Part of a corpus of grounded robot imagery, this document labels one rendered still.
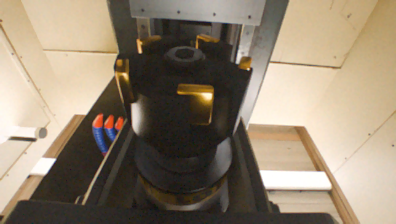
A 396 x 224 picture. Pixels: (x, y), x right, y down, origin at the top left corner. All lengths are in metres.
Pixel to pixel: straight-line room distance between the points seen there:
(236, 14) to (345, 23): 0.84
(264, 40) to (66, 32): 1.15
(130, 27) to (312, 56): 1.11
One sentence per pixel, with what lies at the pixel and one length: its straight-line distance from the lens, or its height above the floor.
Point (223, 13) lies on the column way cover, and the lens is 0.73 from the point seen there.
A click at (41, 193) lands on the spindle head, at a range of 0.51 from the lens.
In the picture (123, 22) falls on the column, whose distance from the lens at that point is 0.84.
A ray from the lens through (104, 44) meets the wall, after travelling 1.33.
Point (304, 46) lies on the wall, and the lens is 1.35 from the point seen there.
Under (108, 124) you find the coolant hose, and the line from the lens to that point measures 0.38.
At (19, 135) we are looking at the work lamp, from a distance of 1.26.
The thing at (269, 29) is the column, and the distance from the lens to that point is 0.84.
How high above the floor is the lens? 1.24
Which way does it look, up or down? 41 degrees up
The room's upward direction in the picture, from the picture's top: 175 degrees counter-clockwise
